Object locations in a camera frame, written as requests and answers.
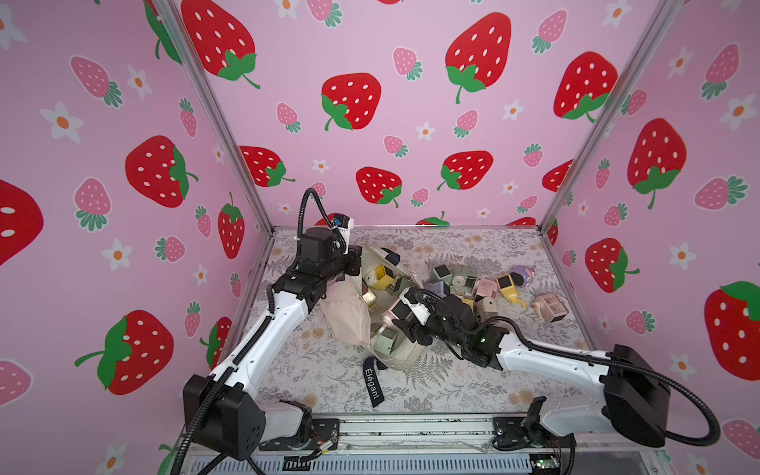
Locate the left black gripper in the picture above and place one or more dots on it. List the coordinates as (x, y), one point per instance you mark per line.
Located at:
(349, 256)

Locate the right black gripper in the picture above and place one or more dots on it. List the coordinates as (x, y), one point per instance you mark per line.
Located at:
(413, 324)

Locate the blue grey pencil sharpener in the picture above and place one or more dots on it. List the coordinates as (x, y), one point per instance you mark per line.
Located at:
(438, 288)

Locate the grey green pencil sharpener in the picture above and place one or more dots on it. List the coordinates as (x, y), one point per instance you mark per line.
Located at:
(464, 280)

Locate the mint green pencil sharpener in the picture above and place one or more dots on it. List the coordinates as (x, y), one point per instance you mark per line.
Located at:
(441, 273)

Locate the pink pencil sharpener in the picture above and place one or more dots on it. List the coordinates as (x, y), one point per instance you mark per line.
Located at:
(486, 288)
(549, 308)

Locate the cream canvas tote bag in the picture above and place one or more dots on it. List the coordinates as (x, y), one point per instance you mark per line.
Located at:
(356, 312)

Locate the yellow pencil sharpener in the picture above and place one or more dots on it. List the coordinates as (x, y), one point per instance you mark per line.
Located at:
(379, 278)
(509, 284)

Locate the purple pencil sharpener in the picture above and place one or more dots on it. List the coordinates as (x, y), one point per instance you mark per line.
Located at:
(522, 275)

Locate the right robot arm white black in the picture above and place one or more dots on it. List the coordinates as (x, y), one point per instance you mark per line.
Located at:
(621, 392)

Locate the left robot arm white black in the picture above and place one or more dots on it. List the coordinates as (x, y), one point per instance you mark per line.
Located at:
(221, 409)

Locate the pale green pencil sharpener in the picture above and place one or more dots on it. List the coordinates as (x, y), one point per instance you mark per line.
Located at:
(383, 342)

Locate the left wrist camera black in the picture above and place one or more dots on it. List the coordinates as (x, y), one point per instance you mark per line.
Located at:
(326, 242)

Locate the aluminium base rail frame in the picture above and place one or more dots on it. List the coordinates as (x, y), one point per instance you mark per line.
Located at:
(432, 444)

